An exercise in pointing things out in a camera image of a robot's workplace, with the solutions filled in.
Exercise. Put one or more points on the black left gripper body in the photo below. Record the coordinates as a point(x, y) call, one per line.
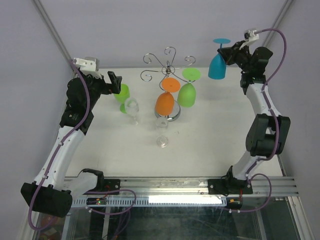
point(97, 87)

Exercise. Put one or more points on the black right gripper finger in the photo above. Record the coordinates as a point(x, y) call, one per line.
point(226, 51)
point(229, 59)

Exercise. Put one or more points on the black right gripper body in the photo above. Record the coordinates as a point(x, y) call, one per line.
point(242, 57)

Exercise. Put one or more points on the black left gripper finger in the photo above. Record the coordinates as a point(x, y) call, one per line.
point(117, 85)
point(112, 77)

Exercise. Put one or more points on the green wine glass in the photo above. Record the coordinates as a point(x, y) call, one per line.
point(122, 97)
point(187, 93)

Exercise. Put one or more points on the blue plastic wine glass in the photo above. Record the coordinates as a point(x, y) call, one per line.
point(217, 67)

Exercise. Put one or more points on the orange plastic wine glass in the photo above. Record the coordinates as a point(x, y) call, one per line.
point(165, 102)

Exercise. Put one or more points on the clear flute glass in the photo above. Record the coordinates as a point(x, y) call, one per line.
point(161, 125)

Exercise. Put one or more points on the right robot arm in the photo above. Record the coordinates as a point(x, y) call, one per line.
point(269, 130)

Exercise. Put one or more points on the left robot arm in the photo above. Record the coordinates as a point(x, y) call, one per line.
point(47, 193)

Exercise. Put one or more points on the clear wine glass left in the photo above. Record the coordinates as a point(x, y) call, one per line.
point(132, 109)

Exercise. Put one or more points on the chrome wine glass rack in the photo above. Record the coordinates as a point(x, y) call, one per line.
point(168, 70)

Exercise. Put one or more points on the white LED light strip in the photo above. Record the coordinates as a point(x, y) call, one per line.
point(179, 199)

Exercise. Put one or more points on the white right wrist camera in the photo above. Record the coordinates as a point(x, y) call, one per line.
point(250, 37)

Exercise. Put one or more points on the right corner frame post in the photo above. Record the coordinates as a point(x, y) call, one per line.
point(275, 38)

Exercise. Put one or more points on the corner frame post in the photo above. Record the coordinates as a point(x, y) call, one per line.
point(275, 38)
point(39, 7)

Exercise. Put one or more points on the left corner frame post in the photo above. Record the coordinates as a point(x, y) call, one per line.
point(39, 7)

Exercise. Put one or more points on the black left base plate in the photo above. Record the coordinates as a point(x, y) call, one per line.
point(109, 185)

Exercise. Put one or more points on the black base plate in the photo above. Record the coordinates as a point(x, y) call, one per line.
point(109, 185)
point(221, 186)

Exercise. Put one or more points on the aluminium mounting rail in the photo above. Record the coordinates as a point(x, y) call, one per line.
point(275, 186)

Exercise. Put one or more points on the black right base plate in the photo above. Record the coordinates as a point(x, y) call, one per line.
point(221, 186)

